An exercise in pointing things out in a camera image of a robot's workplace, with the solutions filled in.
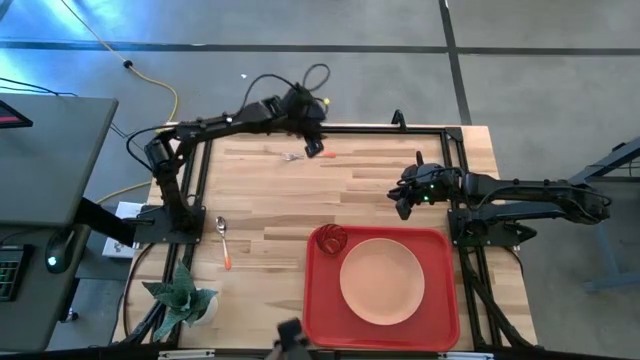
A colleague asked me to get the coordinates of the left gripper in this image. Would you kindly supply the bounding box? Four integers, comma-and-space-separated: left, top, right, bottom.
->
279, 85, 329, 160

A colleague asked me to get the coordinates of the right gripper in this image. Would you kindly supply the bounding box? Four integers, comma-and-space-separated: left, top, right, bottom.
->
388, 162, 456, 222

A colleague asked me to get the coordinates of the fork with orange handle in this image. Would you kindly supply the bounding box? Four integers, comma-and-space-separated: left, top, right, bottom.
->
281, 149, 338, 163

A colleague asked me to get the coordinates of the peach round plate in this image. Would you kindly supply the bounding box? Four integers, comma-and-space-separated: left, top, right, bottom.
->
339, 237, 427, 327

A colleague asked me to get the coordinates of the red faceted plastic cup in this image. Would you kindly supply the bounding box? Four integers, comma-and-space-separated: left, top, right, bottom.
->
314, 223, 350, 257

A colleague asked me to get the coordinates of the spoon with orange handle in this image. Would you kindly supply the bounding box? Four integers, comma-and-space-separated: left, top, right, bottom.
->
214, 215, 235, 272

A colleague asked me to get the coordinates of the red plastic tray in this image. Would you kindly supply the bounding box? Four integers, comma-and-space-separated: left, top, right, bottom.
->
302, 224, 462, 353

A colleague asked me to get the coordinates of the green potted plant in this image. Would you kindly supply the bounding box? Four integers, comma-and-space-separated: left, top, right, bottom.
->
141, 259, 220, 344

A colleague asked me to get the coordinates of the grey metal stand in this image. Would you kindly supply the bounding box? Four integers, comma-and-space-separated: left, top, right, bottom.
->
566, 135, 640, 294

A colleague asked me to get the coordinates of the white printed box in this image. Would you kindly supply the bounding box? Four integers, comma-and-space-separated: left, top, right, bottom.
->
101, 200, 144, 260

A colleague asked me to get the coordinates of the black desk support bar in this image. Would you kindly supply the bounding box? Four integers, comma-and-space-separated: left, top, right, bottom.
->
73, 196, 139, 248

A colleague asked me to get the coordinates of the grey desk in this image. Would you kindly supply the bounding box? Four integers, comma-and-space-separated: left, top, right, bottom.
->
0, 93, 120, 352

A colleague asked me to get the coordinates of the black computer mouse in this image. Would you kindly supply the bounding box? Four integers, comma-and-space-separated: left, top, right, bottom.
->
44, 228, 77, 275

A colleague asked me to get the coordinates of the black device with red light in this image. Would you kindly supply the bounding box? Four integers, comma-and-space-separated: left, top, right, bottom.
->
0, 99, 34, 130

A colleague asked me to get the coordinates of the black keyboard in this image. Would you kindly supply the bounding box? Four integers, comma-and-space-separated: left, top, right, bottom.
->
0, 244, 27, 303

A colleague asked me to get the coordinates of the black aluminium table frame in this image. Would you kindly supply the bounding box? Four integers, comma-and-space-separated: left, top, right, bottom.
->
118, 123, 539, 352

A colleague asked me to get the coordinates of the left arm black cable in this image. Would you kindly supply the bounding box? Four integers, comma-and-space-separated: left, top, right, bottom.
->
239, 62, 333, 113

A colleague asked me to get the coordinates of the yellow cable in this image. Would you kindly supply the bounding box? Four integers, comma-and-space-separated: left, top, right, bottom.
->
58, 0, 180, 205

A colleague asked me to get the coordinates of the black table-level camera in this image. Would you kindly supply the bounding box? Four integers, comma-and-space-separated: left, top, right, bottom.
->
271, 318, 312, 360

